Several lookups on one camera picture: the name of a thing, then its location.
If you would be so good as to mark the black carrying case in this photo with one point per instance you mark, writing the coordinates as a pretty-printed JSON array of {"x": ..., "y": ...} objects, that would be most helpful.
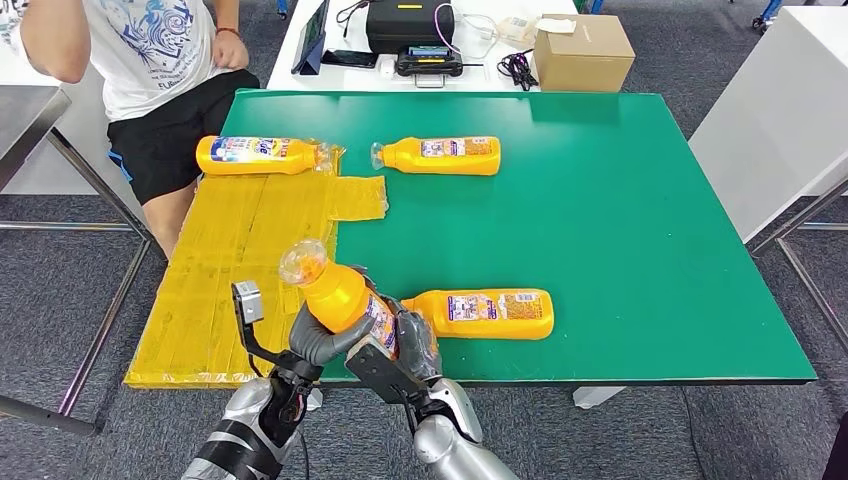
[{"x": 411, "y": 30}]

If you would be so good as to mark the white table with metal legs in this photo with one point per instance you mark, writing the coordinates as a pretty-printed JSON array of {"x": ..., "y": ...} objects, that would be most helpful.
[{"x": 782, "y": 119}]

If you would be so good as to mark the brown cardboard box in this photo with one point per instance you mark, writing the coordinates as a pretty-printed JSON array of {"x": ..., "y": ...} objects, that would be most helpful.
[{"x": 583, "y": 63}]

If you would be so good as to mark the black smartphone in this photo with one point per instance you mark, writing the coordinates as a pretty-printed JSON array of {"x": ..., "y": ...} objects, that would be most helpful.
[{"x": 350, "y": 59}]

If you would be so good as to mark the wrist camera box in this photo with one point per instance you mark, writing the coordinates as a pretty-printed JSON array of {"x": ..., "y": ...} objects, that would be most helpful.
[
  {"x": 384, "y": 371},
  {"x": 248, "y": 303}
]

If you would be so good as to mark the tablet in blue cover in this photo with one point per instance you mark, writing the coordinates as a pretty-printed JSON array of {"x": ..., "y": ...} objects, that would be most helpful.
[{"x": 311, "y": 40}]

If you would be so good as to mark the white desk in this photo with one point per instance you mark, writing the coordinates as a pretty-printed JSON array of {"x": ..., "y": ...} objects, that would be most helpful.
[{"x": 358, "y": 81}]

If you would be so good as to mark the orange detergent bottle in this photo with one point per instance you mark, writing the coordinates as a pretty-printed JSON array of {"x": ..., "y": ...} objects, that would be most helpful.
[
  {"x": 298, "y": 160},
  {"x": 411, "y": 159},
  {"x": 503, "y": 328},
  {"x": 331, "y": 298}
]

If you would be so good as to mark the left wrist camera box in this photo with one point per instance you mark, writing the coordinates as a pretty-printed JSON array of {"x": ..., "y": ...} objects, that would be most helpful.
[{"x": 248, "y": 303}]

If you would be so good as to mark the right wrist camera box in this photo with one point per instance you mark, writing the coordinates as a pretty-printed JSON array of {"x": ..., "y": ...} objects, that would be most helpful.
[{"x": 384, "y": 371}]

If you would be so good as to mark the person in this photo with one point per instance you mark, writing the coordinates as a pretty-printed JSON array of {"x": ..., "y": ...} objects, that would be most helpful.
[{"x": 152, "y": 66}]

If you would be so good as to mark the white plastic packet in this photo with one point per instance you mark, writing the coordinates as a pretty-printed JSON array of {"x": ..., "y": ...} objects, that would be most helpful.
[{"x": 517, "y": 33}]

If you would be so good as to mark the black handheld controller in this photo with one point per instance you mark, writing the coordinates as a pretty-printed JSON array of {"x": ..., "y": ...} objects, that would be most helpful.
[{"x": 429, "y": 63}]

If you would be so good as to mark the white paper slip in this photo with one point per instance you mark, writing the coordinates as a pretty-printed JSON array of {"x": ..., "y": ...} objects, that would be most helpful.
[{"x": 556, "y": 26}]

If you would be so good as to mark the person's left hand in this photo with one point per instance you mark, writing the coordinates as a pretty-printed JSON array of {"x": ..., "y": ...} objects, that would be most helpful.
[{"x": 232, "y": 52}]

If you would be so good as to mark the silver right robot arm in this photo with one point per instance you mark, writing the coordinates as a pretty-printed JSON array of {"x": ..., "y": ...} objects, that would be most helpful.
[{"x": 450, "y": 450}]

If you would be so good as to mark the small white adapter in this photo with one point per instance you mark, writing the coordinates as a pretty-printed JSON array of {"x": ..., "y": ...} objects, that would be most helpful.
[{"x": 387, "y": 66}]

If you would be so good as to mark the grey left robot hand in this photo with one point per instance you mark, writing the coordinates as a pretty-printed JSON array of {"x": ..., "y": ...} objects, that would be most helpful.
[{"x": 314, "y": 348}]

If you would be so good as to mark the steel frame table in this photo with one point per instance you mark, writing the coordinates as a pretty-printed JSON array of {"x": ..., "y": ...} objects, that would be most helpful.
[{"x": 30, "y": 112}]

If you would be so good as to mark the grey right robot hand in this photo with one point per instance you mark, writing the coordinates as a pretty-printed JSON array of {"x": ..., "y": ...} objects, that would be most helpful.
[{"x": 417, "y": 344}]

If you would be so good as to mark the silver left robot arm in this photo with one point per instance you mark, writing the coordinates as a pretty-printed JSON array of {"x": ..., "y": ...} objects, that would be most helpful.
[{"x": 248, "y": 404}]

